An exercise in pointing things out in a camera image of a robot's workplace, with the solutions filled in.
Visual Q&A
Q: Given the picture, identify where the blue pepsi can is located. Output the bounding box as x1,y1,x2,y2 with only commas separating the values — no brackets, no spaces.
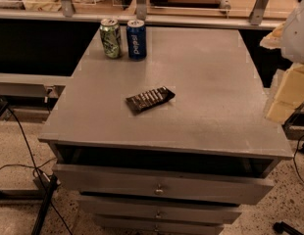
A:
127,20,147,61

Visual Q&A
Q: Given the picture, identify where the dark chocolate rxbar wrapper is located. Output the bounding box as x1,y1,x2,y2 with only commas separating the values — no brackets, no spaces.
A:
126,86,176,115

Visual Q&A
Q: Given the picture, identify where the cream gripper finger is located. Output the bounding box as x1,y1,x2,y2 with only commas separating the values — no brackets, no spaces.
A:
265,64,304,123
260,23,284,49

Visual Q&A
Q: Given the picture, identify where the grey bottom drawer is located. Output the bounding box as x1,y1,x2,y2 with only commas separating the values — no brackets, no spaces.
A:
94,215,224,235

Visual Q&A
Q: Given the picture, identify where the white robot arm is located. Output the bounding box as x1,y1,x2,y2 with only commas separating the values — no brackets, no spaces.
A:
260,0,304,123

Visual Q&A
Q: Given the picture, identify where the grey metal bracket right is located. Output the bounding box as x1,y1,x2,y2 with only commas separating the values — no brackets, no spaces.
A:
249,0,269,25

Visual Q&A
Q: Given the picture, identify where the green soda can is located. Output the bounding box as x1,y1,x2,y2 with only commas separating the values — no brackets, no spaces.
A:
100,19,122,59

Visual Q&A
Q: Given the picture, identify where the grey top drawer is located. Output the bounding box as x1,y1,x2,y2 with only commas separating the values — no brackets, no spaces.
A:
53,164,274,205

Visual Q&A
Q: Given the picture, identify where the grey middle drawer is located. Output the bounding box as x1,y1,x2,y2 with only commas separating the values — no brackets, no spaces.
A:
78,195,241,224

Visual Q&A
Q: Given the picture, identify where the grey drawer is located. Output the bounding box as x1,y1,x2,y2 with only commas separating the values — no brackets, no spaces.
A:
53,164,274,205
94,215,224,235
78,195,241,224

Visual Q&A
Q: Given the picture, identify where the black floor cable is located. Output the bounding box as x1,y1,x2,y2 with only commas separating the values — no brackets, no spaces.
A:
0,106,75,235

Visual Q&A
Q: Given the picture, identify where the grey metal bracket middle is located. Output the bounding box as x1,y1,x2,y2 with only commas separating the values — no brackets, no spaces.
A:
136,0,147,21

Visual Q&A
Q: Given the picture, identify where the black stand leg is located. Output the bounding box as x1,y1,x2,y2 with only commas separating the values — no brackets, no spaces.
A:
31,175,57,235

